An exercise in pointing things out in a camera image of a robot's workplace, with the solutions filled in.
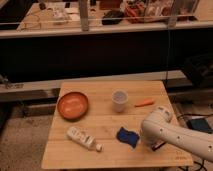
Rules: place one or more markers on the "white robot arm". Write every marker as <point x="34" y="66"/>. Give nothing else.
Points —
<point x="157" y="125"/>

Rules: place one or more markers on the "white plastic cup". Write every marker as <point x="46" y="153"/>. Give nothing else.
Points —
<point x="119" y="100"/>

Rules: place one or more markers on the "orange wooden bowl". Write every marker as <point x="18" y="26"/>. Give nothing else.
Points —
<point x="73" y="105"/>

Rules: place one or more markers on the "orange carrot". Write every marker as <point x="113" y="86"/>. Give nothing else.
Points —
<point x="145" y="102"/>

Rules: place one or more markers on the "blue crumpled cloth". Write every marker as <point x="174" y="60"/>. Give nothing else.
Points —
<point x="129" y="137"/>

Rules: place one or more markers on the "white tube bottle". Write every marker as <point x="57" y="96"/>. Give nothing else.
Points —
<point x="83" y="139"/>

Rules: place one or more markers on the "black bag on shelf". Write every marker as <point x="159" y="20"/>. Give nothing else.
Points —
<point x="112" y="17"/>

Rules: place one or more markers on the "red object on shelf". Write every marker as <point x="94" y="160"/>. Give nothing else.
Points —
<point x="135" y="13"/>

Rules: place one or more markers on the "black power adapter box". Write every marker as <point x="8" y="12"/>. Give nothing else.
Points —
<point x="199" y="124"/>

